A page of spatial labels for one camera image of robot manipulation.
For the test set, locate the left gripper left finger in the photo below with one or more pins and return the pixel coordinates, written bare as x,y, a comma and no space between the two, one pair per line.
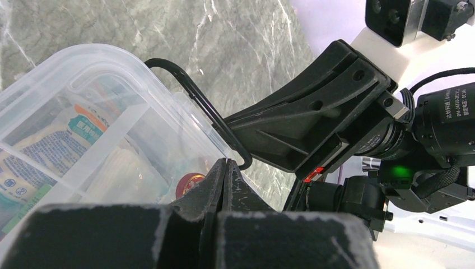
182,234

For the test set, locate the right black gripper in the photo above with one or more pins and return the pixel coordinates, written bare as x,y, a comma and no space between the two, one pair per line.
328,113

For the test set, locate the green sachet packet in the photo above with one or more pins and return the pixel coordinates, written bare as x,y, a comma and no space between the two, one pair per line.
26,208

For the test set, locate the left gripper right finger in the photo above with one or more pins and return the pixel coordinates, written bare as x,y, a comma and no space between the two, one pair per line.
269,239

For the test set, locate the white gauze packet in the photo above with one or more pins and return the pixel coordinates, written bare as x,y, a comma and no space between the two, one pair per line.
126,177

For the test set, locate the clear medicine kit box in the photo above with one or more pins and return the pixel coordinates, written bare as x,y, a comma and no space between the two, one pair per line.
104,141

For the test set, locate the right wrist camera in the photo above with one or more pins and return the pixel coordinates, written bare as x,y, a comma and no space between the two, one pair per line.
405,38

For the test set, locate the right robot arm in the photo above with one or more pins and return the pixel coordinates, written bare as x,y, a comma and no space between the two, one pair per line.
398,164

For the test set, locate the small red balm tin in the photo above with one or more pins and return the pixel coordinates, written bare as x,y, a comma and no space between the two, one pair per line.
187,182

